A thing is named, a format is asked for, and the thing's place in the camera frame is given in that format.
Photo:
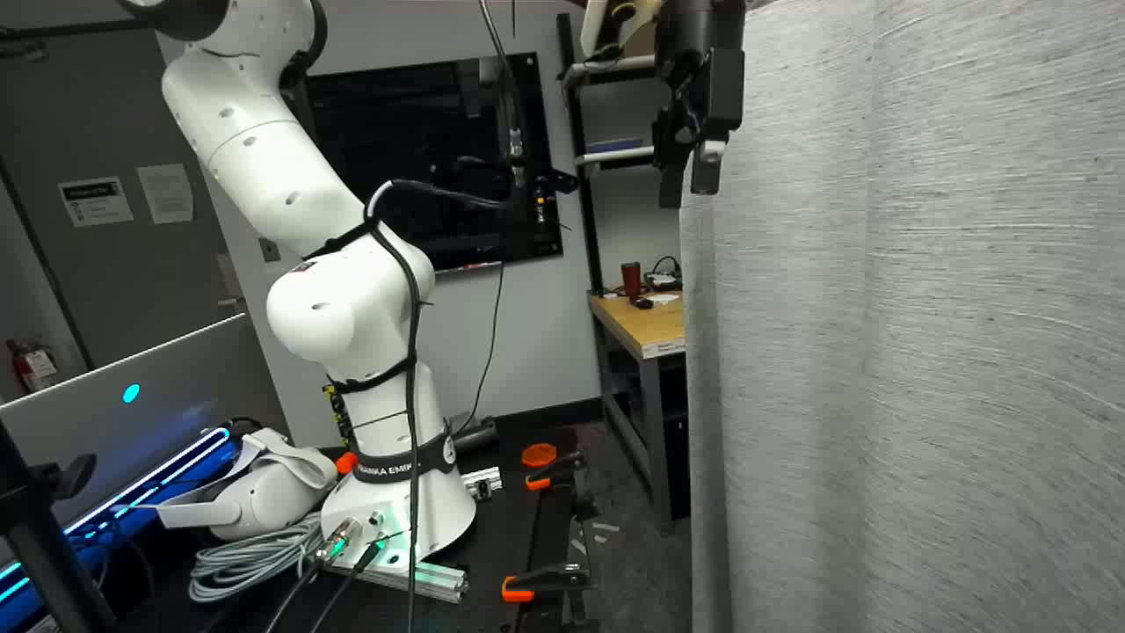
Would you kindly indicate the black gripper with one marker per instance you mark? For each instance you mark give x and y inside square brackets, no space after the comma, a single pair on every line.
[704,70]

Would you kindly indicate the grey fabric curtain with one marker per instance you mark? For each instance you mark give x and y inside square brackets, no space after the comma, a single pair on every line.
[916,353]

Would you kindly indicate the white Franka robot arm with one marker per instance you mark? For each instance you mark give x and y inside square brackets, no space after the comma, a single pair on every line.
[259,151]

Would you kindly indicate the black metal shelf rack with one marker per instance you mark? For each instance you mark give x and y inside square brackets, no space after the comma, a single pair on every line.
[578,177]

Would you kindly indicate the red can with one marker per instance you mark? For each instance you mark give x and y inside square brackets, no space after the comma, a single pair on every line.
[632,283]

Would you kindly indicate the wooden top workbench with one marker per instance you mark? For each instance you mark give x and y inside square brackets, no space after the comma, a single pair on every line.
[643,325]

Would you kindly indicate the small orange button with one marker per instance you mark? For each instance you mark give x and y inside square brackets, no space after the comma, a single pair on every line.
[344,461]

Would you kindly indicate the white paper sheet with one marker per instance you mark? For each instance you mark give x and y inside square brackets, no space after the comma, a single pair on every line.
[166,196]

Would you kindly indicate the white VR headset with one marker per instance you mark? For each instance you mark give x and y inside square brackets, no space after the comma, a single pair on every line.
[267,488]

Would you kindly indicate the grey cabinet door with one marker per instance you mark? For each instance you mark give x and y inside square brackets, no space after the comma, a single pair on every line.
[116,283]

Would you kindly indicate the white printed label sign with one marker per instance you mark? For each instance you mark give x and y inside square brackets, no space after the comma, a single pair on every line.
[95,201]

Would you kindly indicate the blue glowing computer case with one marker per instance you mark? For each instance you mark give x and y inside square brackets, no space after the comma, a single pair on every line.
[129,497]

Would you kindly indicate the grey box with cyan light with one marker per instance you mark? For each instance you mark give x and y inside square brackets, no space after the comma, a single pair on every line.
[81,409]

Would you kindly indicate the black tripod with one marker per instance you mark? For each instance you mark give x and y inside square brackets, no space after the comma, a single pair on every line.
[37,538]

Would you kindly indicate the black wall monitor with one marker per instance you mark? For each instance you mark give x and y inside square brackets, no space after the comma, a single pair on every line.
[388,128]

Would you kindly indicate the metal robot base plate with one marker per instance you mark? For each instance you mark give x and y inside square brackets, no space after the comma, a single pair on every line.
[417,576]

